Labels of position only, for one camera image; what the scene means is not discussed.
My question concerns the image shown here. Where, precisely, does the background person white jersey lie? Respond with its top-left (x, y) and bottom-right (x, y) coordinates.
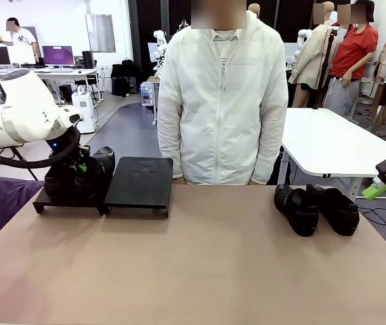
top-left (0, 17), bottom-right (40, 64)

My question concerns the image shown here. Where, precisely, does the white side table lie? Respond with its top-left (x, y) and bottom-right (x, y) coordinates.
top-left (275, 107), bottom-right (386, 221)

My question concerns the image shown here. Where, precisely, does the monitor with purple screen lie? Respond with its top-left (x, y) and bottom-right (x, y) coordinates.
top-left (41, 45), bottom-right (76, 67)

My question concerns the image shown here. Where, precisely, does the long white office desk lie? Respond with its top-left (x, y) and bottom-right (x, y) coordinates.
top-left (0, 66), bottom-right (104, 106)

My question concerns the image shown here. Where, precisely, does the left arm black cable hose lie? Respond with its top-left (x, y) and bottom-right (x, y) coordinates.
top-left (0, 126), bottom-right (82, 169)

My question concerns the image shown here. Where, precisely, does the black floor cable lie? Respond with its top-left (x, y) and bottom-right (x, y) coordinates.
top-left (358, 204), bottom-right (386, 227)

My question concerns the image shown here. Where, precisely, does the black computer under desk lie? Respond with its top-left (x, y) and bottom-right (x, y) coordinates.
top-left (58, 84), bottom-right (74, 104)

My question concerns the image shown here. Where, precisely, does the grey board red sticker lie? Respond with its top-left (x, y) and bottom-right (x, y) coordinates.
top-left (26, 26), bottom-right (44, 59)

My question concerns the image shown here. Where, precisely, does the person in white jacket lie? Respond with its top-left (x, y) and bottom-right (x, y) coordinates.
top-left (156, 11), bottom-right (289, 186)

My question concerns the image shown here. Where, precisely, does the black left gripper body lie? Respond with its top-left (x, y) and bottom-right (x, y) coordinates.
top-left (48, 146), bottom-right (93, 174)

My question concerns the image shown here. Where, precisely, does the white monitor back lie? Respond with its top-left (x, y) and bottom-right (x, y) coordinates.
top-left (7, 45), bottom-right (37, 66)

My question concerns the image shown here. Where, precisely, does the computer case with lights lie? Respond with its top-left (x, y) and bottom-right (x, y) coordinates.
top-left (140, 81), bottom-right (157, 108)

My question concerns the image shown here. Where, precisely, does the white air purifier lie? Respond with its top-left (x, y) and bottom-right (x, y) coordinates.
top-left (71, 85), bottom-right (97, 135)

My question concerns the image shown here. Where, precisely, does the black tripod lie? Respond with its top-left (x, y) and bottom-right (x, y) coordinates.
top-left (312, 28), bottom-right (338, 110)

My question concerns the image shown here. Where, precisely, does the black leather shoe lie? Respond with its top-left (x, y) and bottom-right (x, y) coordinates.
top-left (274, 183), bottom-right (320, 238)
top-left (305, 183), bottom-right (361, 237)
top-left (43, 165), bottom-right (78, 204)
top-left (73, 146), bottom-right (116, 201)

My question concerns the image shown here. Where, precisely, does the person's left forearm white sleeve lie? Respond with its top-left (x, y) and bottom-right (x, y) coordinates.
top-left (251, 127), bottom-right (289, 186)

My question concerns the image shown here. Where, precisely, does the black desktop computer tower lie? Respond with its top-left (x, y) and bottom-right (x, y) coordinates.
top-left (81, 50), bottom-right (95, 69)

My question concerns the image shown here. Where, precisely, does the person's right forearm white sleeve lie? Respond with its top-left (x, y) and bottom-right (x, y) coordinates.
top-left (157, 127), bottom-right (185, 180)

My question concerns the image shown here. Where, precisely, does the small wooden side table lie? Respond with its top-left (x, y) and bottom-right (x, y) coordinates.
top-left (146, 75), bottom-right (162, 127)

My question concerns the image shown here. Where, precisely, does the silver reflective panel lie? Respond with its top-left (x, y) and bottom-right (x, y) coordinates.
top-left (85, 14), bottom-right (116, 53)

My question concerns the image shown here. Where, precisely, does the black shoe stand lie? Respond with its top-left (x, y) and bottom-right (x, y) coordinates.
top-left (32, 185), bottom-right (113, 217)
top-left (103, 156), bottom-right (174, 219)

